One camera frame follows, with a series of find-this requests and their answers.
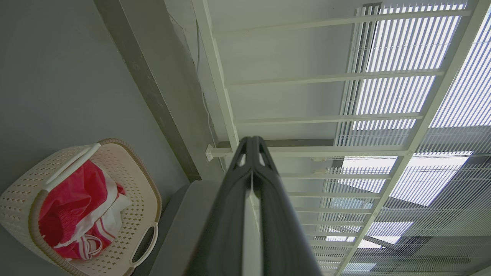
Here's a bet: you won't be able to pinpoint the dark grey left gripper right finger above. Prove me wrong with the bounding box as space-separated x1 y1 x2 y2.
251 136 323 276

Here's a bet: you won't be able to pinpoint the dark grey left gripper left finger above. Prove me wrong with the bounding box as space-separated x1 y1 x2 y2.
183 136 254 276

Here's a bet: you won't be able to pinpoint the cream perforated plastic laundry basket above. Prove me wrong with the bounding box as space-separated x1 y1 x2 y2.
0 138 163 276

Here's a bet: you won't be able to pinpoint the red and white garment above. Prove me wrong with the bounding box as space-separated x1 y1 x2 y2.
38 160 132 261

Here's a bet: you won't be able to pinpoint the white vertical window blinds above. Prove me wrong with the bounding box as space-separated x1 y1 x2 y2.
313 0 491 276

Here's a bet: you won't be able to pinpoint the thin white wall cable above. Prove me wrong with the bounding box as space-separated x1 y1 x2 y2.
196 21 227 173

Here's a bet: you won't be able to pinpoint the white metal rack frame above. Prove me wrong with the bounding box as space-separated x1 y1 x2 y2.
191 0 491 276

